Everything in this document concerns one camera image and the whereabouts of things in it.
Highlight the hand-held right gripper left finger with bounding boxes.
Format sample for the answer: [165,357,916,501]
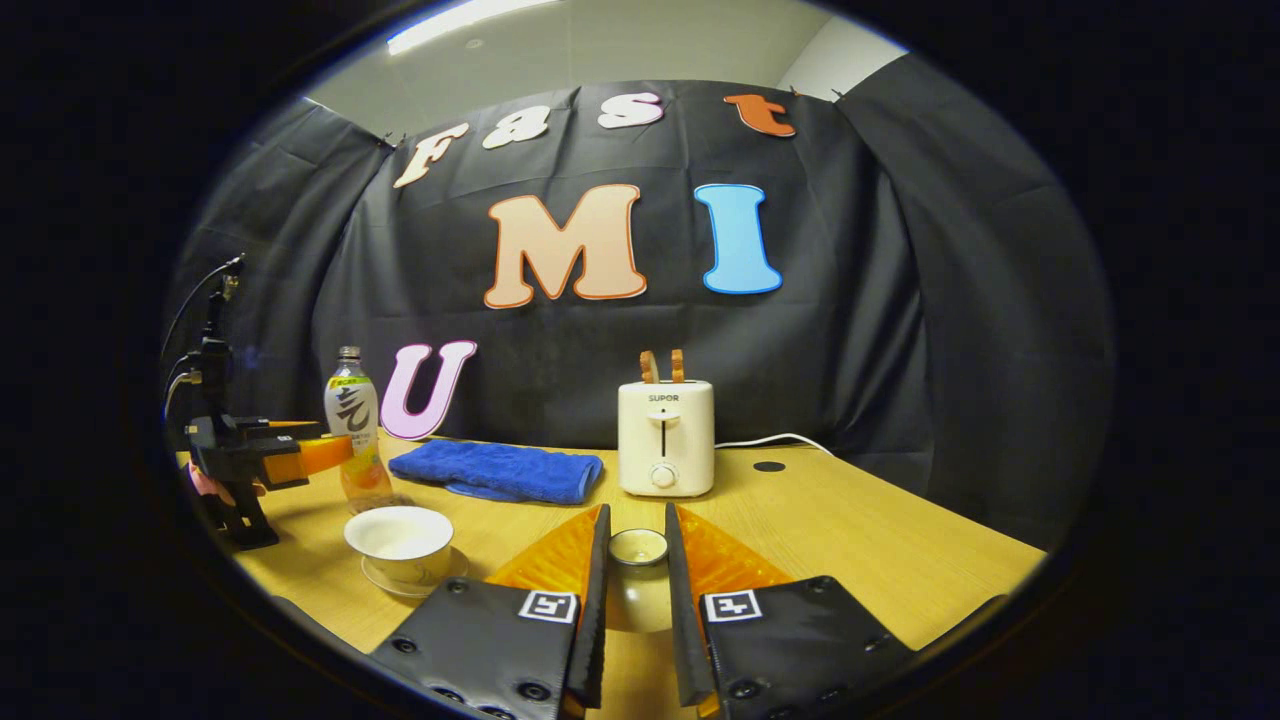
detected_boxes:
[368,503,612,720]

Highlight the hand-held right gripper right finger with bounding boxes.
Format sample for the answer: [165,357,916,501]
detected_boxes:
[664,502,916,720]

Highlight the cream teacup lid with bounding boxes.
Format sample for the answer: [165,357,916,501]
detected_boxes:
[605,528,671,634]

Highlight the clear labelled water bottle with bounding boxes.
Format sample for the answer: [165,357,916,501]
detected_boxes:
[323,346,394,504]

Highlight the cream teacup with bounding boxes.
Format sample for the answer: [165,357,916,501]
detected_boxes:
[343,505,455,589]

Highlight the blue towel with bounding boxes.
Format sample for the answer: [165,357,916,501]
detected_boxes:
[388,439,605,506]

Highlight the white toaster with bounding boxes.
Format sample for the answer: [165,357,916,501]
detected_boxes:
[617,379,716,499]

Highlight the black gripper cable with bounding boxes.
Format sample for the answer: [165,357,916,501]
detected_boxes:
[160,255,246,426]

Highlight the white toaster cable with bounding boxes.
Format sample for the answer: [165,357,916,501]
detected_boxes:
[714,432,836,458]

